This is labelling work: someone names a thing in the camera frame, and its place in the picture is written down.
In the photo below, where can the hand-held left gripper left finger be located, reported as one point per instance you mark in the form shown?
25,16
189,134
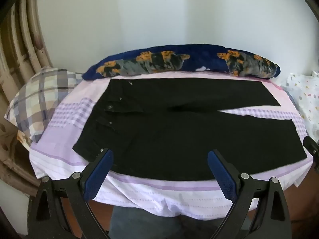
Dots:
98,176

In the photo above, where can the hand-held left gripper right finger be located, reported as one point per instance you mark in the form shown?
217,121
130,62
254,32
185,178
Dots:
224,176

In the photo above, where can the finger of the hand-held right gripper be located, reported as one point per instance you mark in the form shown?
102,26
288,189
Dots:
312,150

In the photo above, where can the black pants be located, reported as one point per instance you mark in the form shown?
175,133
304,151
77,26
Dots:
174,134

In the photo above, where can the pink purple checked bed sheet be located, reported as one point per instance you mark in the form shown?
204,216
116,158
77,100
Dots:
149,196

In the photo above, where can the white dotted cloth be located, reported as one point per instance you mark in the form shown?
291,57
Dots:
306,94

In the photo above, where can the person's legs in jeans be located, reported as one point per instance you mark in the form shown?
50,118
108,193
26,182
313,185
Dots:
149,225

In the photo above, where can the plaid pillow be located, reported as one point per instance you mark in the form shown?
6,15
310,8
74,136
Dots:
42,97

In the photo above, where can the blue orange printed blanket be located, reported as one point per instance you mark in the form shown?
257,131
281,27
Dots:
194,57

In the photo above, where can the beige wooden headboard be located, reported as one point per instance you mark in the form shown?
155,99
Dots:
15,42

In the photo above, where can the brown wooden bed frame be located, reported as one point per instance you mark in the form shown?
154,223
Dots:
296,216

